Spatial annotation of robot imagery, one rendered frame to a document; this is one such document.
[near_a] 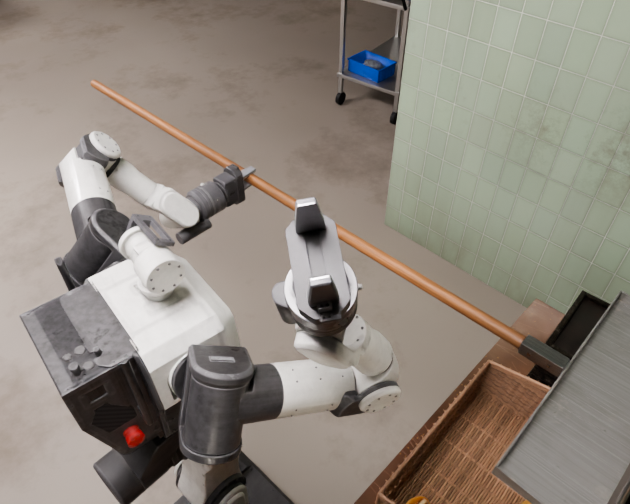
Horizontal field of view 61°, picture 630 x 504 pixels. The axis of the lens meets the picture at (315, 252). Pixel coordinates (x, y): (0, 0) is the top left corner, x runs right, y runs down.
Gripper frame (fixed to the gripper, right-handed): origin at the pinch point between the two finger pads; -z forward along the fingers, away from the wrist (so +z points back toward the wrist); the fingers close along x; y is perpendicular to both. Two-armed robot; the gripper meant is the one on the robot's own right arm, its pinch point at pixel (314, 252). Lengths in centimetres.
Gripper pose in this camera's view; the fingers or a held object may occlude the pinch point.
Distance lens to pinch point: 53.2
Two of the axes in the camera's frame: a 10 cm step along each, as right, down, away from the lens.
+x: -1.7, -9.1, 3.9
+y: 9.8, -1.8, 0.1
